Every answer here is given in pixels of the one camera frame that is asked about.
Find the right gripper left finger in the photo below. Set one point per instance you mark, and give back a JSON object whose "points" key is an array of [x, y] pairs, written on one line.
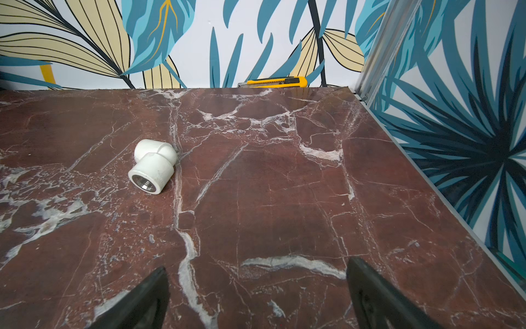
{"points": [[143, 307]]}

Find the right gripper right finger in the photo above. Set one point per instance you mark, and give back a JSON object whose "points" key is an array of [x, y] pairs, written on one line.
{"points": [[378, 304]]}

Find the white pvc elbow fitting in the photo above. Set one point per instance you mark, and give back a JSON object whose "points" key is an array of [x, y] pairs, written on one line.
{"points": [[155, 165]]}

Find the yellow utility knife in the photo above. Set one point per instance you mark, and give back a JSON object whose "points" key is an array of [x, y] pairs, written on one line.
{"points": [[276, 83]]}

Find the right aluminium frame post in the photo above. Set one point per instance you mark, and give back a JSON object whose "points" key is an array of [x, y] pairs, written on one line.
{"points": [[394, 24]]}

